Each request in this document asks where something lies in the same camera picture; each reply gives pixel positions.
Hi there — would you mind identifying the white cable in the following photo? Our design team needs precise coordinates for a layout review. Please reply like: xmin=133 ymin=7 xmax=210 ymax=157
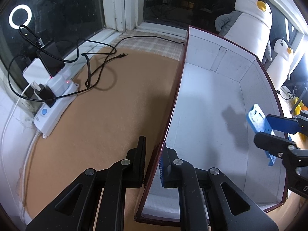
xmin=0 ymin=82 xmax=42 ymax=220

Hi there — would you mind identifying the large penguin plush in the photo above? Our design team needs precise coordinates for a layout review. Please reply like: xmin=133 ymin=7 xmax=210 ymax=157
xmin=215 ymin=0 xmax=273 ymax=61

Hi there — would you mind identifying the black cable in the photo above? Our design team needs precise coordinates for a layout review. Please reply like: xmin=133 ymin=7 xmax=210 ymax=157
xmin=7 ymin=23 xmax=185 ymax=99

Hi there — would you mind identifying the ring light stand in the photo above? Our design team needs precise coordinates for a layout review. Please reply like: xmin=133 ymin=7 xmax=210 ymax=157
xmin=290 ymin=97 xmax=301 ymax=115

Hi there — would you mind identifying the white charger brick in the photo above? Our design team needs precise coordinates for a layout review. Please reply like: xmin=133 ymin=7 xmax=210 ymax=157
xmin=23 ymin=58 xmax=51 ymax=85

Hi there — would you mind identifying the black charger brick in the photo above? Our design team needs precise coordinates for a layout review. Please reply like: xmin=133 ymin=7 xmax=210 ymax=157
xmin=36 ymin=42 xmax=65 ymax=77

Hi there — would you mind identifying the black plug adapter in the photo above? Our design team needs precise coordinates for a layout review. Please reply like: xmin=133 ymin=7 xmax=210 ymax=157
xmin=31 ymin=82 xmax=56 ymax=108

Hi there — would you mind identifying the yellow fruit bowl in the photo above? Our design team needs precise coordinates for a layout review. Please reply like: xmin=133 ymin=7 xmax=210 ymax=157
xmin=293 ymin=101 xmax=308 ymax=115

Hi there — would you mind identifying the blue phone stand plate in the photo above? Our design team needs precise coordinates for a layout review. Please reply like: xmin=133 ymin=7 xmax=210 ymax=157
xmin=247 ymin=103 xmax=287 ymax=166

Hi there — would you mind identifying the small penguin plush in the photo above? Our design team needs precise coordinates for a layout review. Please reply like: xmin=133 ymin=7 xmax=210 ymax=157
xmin=267 ymin=39 xmax=294 ymax=90

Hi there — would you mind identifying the red box white interior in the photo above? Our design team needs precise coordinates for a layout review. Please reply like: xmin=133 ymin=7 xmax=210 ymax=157
xmin=135 ymin=27 xmax=287 ymax=226

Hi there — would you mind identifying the white power strip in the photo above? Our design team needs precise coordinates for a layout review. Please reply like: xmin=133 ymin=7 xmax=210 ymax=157
xmin=33 ymin=75 xmax=79 ymax=139

